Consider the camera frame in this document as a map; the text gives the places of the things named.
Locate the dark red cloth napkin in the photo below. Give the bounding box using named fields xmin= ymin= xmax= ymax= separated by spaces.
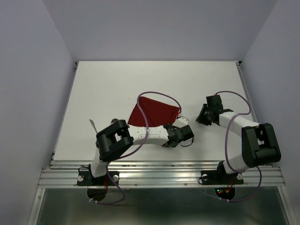
xmin=128 ymin=97 xmax=180 ymax=127

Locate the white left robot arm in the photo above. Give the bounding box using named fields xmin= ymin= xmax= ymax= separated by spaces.
xmin=88 ymin=117 xmax=195 ymax=185

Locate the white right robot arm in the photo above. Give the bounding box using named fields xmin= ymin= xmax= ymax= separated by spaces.
xmin=196 ymin=93 xmax=281 ymax=183

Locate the aluminium right side rail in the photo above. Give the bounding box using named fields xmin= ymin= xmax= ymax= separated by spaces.
xmin=235 ymin=61 xmax=258 ymax=122

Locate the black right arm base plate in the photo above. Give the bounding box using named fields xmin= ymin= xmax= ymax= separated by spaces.
xmin=198 ymin=170 xmax=244 ymax=186

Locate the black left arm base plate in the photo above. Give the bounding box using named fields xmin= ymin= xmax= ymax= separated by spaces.
xmin=77 ymin=166 xmax=115 ymax=187

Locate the aluminium front frame rail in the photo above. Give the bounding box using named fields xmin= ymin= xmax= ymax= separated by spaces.
xmin=38 ymin=161 xmax=285 ymax=189

